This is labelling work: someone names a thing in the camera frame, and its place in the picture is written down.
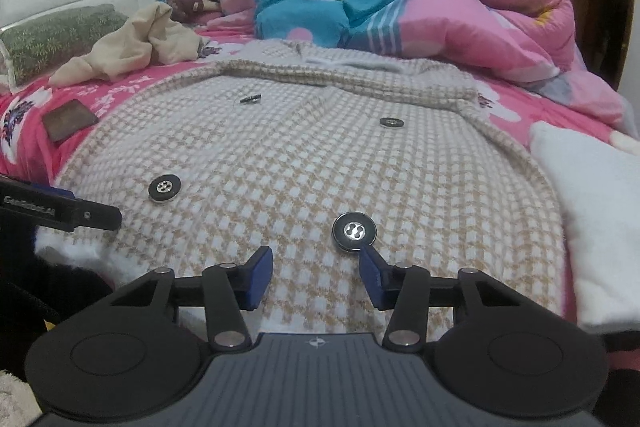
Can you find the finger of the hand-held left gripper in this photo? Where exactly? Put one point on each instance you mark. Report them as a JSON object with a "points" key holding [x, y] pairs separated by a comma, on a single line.
{"points": [[100, 217]]}

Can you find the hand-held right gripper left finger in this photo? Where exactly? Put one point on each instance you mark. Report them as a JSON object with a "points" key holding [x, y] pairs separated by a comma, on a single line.
{"points": [[260, 279]]}

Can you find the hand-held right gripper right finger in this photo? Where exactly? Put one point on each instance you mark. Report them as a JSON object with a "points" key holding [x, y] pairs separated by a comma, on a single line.
{"points": [[372, 282]]}

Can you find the beige white checked coat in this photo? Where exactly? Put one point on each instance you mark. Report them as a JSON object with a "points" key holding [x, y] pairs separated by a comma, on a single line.
{"points": [[250, 157]]}

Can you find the black smartphone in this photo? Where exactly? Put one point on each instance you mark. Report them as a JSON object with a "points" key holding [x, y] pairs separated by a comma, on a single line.
{"points": [[70, 119]]}

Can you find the green patterned pillow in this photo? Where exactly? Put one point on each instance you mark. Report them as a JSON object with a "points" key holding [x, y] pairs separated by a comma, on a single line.
{"points": [[50, 37]]}

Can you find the cream garment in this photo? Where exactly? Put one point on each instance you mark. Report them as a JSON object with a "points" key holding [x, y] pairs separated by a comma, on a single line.
{"points": [[130, 47]]}

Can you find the white fluffy garment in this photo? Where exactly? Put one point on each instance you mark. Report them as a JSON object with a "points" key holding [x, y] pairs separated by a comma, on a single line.
{"points": [[600, 217]]}

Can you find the pink floral blanket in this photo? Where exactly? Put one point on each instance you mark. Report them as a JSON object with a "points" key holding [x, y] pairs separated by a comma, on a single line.
{"points": [[540, 107]]}

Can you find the light pink pillow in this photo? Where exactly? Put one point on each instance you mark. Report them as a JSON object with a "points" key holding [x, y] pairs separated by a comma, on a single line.
{"points": [[235, 2]]}

